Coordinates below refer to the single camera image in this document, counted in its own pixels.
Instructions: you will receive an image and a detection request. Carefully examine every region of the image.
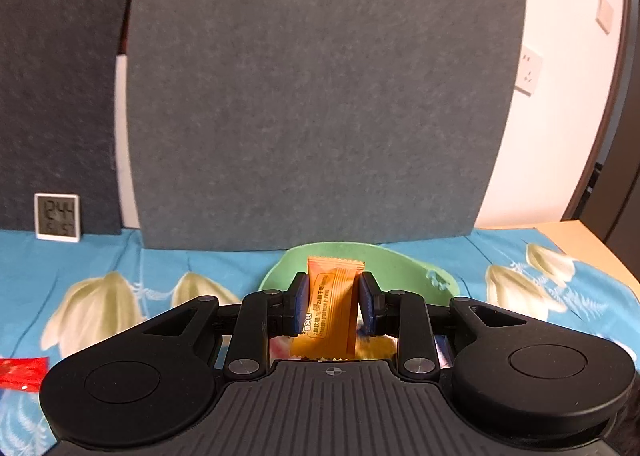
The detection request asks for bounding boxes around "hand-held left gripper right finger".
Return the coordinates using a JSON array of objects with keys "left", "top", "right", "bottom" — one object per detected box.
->
[{"left": 359, "top": 271, "right": 529, "bottom": 383}]

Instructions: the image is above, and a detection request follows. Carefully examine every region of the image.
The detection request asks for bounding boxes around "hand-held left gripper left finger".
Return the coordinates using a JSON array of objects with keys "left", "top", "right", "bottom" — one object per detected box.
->
[{"left": 142, "top": 272, "right": 312, "bottom": 382}]

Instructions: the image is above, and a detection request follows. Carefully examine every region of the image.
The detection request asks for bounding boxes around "orange candy packet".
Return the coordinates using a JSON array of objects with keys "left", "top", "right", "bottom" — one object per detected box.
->
[{"left": 289, "top": 256, "right": 366, "bottom": 362}]

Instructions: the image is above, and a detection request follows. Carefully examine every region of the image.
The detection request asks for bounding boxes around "green plastic bowl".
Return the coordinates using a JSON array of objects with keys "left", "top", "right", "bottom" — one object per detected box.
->
[{"left": 259, "top": 242, "right": 458, "bottom": 309}]

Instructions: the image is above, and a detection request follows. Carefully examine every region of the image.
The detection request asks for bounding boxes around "blue floral tablecloth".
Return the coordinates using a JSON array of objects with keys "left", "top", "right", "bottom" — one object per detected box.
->
[{"left": 0, "top": 225, "right": 640, "bottom": 456}]

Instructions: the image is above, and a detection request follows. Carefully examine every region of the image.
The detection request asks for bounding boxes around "large grey felt panel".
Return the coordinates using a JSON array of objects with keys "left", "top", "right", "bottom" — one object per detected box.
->
[{"left": 125, "top": 0, "right": 529, "bottom": 253}]

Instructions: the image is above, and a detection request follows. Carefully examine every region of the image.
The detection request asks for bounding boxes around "white digital clock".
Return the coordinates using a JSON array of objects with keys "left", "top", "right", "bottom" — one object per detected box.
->
[{"left": 34, "top": 193, "right": 81, "bottom": 241}]

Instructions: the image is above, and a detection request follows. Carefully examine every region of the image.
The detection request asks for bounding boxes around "long red snack packet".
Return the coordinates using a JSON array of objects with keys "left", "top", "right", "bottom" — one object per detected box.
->
[{"left": 0, "top": 357, "right": 49, "bottom": 393}]

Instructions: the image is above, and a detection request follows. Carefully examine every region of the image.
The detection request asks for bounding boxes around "dark brown door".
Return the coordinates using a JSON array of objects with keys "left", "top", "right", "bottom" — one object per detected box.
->
[{"left": 565, "top": 0, "right": 640, "bottom": 287}]

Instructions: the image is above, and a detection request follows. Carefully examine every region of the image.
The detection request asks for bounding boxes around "dark grey felt panel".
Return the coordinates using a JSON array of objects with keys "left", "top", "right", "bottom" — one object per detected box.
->
[{"left": 0, "top": 0, "right": 146, "bottom": 237}]

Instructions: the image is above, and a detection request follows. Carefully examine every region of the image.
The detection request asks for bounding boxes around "white wall socket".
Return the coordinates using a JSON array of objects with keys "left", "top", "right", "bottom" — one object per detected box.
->
[{"left": 515, "top": 43, "right": 543, "bottom": 97}]

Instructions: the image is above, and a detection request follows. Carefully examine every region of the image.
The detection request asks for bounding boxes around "white light switch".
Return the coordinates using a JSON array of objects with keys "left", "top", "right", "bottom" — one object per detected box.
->
[{"left": 597, "top": 0, "right": 615, "bottom": 34}]

